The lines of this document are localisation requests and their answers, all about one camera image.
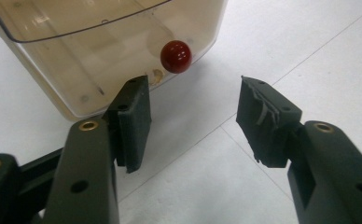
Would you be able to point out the white paper table cover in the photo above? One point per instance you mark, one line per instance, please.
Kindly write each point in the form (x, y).
(201, 171)

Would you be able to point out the clear drawer with red knob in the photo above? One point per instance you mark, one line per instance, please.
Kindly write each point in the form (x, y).
(92, 68)
(61, 18)

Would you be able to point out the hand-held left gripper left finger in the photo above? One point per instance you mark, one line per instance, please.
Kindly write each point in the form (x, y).
(132, 124)

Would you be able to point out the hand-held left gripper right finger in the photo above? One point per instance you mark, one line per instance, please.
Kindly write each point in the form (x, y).
(263, 130)

